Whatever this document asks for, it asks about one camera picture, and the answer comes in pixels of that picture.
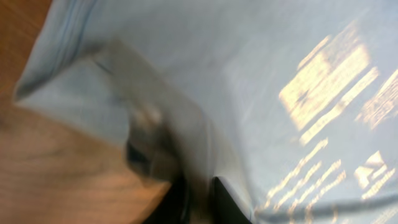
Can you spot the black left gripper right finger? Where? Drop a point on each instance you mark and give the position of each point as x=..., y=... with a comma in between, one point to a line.
x=225, y=210

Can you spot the light blue printed t-shirt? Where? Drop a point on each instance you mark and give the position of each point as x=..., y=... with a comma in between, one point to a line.
x=292, y=104

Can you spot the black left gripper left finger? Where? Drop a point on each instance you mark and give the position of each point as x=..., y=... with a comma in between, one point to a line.
x=174, y=208

